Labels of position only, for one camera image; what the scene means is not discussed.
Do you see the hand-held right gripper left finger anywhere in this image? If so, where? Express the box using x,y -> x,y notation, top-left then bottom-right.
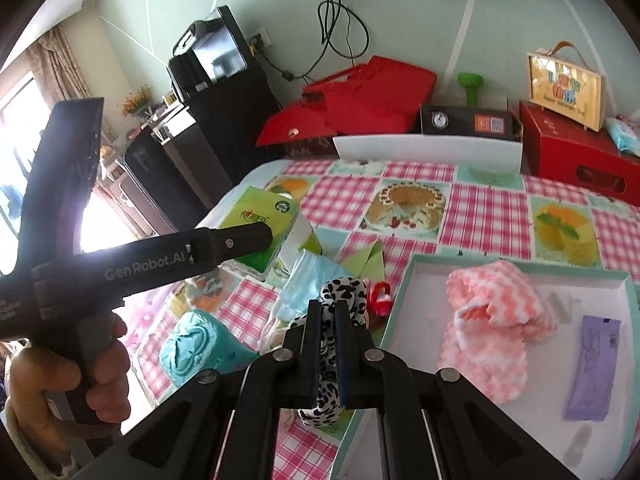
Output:
120,300 -> 326,480

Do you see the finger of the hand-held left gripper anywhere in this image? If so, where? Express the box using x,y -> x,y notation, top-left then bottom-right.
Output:
187,222 -> 275,267

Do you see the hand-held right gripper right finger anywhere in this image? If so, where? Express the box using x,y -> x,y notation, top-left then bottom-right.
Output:
334,302 -> 583,480

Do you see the green tissue pack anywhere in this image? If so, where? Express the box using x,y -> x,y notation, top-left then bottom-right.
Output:
220,186 -> 325,282

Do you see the leopard print scrunchie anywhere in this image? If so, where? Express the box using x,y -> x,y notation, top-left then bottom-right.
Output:
287,276 -> 372,428

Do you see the blue face mask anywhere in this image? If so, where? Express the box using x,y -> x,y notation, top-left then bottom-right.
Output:
272,250 -> 346,323

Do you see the red hair clip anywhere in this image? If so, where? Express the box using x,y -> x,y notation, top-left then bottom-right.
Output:
367,282 -> 394,318

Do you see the light green cloth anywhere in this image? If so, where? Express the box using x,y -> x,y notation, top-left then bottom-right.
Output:
340,239 -> 387,283

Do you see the white box tray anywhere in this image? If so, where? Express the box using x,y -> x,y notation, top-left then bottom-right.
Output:
330,254 -> 640,480

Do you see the person's left forearm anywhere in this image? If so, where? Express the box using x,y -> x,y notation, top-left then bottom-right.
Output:
0,400 -> 83,480

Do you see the person's left hand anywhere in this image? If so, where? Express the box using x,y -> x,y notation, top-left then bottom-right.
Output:
7,310 -> 129,433

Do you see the white fabric piece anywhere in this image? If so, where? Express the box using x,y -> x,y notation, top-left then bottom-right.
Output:
257,317 -> 296,356

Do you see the black low cabinet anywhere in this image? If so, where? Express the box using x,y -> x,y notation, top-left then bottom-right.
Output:
124,107 -> 221,241

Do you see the teal fluffy towel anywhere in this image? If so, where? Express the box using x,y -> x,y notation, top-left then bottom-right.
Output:
159,309 -> 261,388

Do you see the black tall cabinet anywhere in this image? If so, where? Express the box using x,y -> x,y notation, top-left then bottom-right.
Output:
185,57 -> 283,196

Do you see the dark floral patterned box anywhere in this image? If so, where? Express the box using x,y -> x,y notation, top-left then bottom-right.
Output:
281,135 -> 337,161

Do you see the red box lid gold emblem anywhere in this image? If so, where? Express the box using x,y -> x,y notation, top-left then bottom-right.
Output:
255,97 -> 336,148

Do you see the yellow flower bunch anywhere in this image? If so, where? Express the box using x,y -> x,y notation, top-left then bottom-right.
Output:
121,85 -> 153,117

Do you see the beige curtain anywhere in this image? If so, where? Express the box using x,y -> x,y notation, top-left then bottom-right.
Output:
22,25 -> 93,108

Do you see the pink checked printed tablecloth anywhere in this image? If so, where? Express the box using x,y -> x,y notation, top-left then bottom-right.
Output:
120,157 -> 640,480

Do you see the pink white chevron towel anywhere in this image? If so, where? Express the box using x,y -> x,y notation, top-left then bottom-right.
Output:
437,259 -> 559,403

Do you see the black appliance with glossy panel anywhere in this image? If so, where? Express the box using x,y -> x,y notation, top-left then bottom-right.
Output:
167,5 -> 251,93

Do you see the red gift bag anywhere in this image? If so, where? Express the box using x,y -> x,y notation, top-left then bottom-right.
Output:
302,55 -> 437,136

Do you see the white board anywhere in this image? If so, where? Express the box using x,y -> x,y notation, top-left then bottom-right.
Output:
332,134 -> 523,176

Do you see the purple sachet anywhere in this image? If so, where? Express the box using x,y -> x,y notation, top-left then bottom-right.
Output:
562,314 -> 624,423

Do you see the black box with round dial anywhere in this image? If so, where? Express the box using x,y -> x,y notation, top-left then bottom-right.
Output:
420,104 -> 517,139

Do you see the red carton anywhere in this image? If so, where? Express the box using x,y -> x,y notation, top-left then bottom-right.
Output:
517,100 -> 640,211

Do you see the blue wet wipes pack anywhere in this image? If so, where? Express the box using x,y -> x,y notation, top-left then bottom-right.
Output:
606,114 -> 640,157

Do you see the black power cable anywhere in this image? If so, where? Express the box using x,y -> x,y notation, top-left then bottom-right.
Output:
252,0 -> 372,83

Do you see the green knob handle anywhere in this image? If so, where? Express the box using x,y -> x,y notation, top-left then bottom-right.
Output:
457,72 -> 484,109

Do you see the yellow gift box with handle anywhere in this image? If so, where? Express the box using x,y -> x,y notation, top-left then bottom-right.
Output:
525,39 -> 607,133

